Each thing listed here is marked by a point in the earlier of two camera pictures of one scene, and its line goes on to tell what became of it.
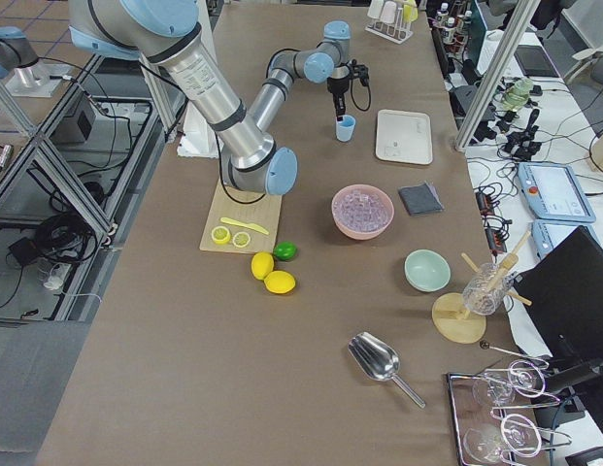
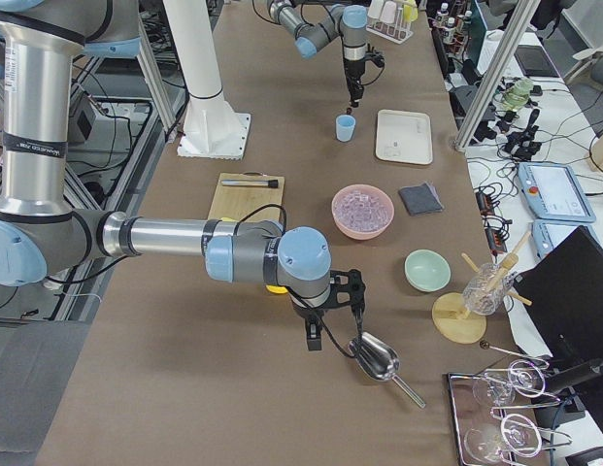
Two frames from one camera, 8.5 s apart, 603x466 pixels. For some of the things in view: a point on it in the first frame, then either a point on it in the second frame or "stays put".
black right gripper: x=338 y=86 to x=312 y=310
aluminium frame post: x=495 y=79 stays put
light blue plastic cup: x=345 y=128 stays put
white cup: x=375 y=9 stays put
